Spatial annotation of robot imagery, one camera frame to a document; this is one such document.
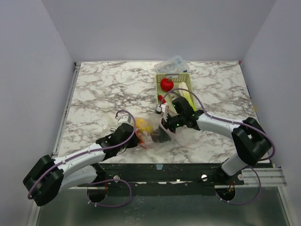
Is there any clear zip top bag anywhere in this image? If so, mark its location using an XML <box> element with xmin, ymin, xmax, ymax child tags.
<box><xmin>135</xmin><ymin>114</ymin><xmax>177</xmax><ymax>149</ymax></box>

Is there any red fake chili pepper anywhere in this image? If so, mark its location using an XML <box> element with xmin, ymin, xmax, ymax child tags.
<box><xmin>158</xmin><ymin>95</ymin><xmax>166</xmax><ymax>104</ymax></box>

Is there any green fake vegetable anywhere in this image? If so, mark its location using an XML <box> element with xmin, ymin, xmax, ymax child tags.
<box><xmin>178</xmin><ymin>82</ymin><xmax>197</xmax><ymax>111</ymax></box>

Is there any red fake apple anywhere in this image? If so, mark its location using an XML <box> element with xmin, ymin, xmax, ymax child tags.
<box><xmin>160</xmin><ymin>78</ymin><xmax>174</xmax><ymax>92</ymax></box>

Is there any grey fake fish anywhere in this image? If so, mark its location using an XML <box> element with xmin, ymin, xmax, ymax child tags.
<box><xmin>168</xmin><ymin>91</ymin><xmax>181</xmax><ymax>100</ymax></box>

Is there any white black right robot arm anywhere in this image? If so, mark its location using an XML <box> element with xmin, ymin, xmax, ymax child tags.
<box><xmin>151</xmin><ymin>97</ymin><xmax>271</xmax><ymax>185</ymax></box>

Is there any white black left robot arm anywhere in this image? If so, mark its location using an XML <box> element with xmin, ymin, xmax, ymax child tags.
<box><xmin>23</xmin><ymin>123</ymin><xmax>139</xmax><ymax>206</ymax></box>

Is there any dark purple fake food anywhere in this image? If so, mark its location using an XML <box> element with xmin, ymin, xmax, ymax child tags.
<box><xmin>151</xmin><ymin>127</ymin><xmax>171</xmax><ymax>143</ymax></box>

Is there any orange fake carrot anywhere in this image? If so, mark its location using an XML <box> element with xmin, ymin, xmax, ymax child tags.
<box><xmin>135</xmin><ymin>130</ymin><xmax>147</xmax><ymax>149</ymax></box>

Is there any yellow fake pepper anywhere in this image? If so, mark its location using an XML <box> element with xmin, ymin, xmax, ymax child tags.
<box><xmin>135</xmin><ymin>118</ymin><xmax>154</xmax><ymax>133</ymax></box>

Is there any green perforated plastic basket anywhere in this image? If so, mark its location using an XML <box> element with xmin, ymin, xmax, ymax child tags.
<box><xmin>155</xmin><ymin>73</ymin><xmax>192</xmax><ymax>114</ymax></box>

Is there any clear plastic organizer box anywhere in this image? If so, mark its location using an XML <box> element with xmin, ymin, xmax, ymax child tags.
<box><xmin>154</xmin><ymin>56</ymin><xmax>190</xmax><ymax>73</ymax></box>

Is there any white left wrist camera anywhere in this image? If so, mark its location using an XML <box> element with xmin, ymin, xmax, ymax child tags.
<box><xmin>117</xmin><ymin>114</ymin><xmax>132</xmax><ymax>127</ymax></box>

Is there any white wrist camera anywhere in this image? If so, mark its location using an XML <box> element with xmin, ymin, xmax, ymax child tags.
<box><xmin>155</xmin><ymin>103</ymin><xmax>169</xmax><ymax>121</ymax></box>
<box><xmin>117</xmin><ymin>114</ymin><xmax>132</xmax><ymax>127</ymax></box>

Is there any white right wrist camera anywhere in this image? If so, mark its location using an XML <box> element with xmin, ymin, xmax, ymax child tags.
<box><xmin>155</xmin><ymin>103</ymin><xmax>169</xmax><ymax>121</ymax></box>

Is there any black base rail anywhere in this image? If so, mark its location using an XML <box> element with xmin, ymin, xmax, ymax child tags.
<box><xmin>86</xmin><ymin>163</ymin><xmax>244</xmax><ymax>196</ymax></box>

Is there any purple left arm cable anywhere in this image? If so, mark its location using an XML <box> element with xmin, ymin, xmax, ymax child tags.
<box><xmin>27</xmin><ymin>110</ymin><xmax>137</xmax><ymax>208</ymax></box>

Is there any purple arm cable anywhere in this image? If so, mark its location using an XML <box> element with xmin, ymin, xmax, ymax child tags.
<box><xmin>27</xmin><ymin>110</ymin><xmax>137</xmax><ymax>208</ymax></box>
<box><xmin>159</xmin><ymin>89</ymin><xmax>276</xmax><ymax>206</ymax></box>

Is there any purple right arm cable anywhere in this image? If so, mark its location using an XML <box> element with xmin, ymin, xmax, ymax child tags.
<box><xmin>159</xmin><ymin>89</ymin><xmax>276</xmax><ymax>206</ymax></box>

